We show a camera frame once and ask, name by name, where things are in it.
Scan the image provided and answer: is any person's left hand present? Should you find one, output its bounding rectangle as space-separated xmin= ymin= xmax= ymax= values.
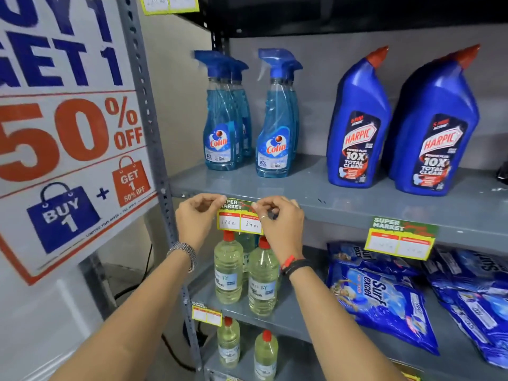
xmin=175 ymin=193 xmax=227 ymax=253

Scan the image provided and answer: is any person's right hand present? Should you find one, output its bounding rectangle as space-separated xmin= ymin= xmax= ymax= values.
xmin=251 ymin=195 xmax=306 ymax=267

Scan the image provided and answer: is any yellow green price label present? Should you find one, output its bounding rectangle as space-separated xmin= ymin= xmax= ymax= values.
xmin=217 ymin=198 xmax=265 ymax=236
xmin=364 ymin=216 xmax=438 ymax=261

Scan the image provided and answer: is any person's left forearm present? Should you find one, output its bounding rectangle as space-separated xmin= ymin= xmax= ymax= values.
xmin=49 ymin=250 xmax=196 ymax=381

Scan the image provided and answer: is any person's right forearm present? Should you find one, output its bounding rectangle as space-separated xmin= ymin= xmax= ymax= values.
xmin=284 ymin=265 xmax=406 ymax=381

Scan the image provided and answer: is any clear red-capped liquid bottle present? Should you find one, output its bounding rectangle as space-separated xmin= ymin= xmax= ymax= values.
xmin=217 ymin=316 xmax=241 ymax=369
xmin=253 ymin=329 xmax=279 ymax=381
xmin=214 ymin=230 xmax=244 ymax=305
xmin=237 ymin=233 xmax=259 ymax=282
xmin=248 ymin=236 xmax=280 ymax=317

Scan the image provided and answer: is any grey metal shelf rack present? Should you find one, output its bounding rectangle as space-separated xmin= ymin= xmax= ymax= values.
xmin=115 ymin=0 xmax=508 ymax=381

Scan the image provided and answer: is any black wristband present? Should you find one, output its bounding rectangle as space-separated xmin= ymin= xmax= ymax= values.
xmin=283 ymin=259 xmax=313 ymax=279

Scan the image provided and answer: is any blue glass cleaner spray bottle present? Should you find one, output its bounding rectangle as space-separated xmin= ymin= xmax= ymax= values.
xmin=284 ymin=60 xmax=304 ymax=163
xmin=222 ymin=56 xmax=244 ymax=165
xmin=256 ymin=48 xmax=296 ymax=179
xmin=194 ymin=50 xmax=238 ymax=172
xmin=232 ymin=60 xmax=253 ymax=158

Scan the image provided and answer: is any small yellow price label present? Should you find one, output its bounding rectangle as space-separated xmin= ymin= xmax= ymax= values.
xmin=191 ymin=301 xmax=223 ymax=327

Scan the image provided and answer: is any blue detergent powder packet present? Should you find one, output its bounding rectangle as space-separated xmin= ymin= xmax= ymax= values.
xmin=326 ymin=261 xmax=440 ymax=356
xmin=436 ymin=289 xmax=508 ymax=370
xmin=421 ymin=246 xmax=508 ymax=296
xmin=327 ymin=241 xmax=422 ymax=277

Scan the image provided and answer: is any black plug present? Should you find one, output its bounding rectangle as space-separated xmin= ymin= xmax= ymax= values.
xmin=182 ymin=320 xmax=208 ymax=347

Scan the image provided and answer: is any blue toilet cleaner bottle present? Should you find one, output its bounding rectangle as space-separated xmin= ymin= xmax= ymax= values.
xmin=326 ymin=46 xmax=393 ymax=189
xmin=381 ymin=51 xmax=461 ymax=181
xmin=388 ymin=44 xmax=481 ymax=196

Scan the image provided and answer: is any white promotional offer sign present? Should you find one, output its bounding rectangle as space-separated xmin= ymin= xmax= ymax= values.
xmin=0 ymin=0 xmax=160 ymax=286

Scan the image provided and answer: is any yellow handwritten price label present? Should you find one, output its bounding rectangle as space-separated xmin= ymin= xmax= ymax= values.
xmin=138 ymin=0 xmax=200 ymax=16

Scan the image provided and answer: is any silver metal bracelet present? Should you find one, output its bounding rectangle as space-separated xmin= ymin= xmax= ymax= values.
xmin=166 ymin=242 xmax=197 ymax=273

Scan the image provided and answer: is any black power cable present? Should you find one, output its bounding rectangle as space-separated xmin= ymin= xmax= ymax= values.
xmin=114 ymin=243 xmax=198 ymax=373

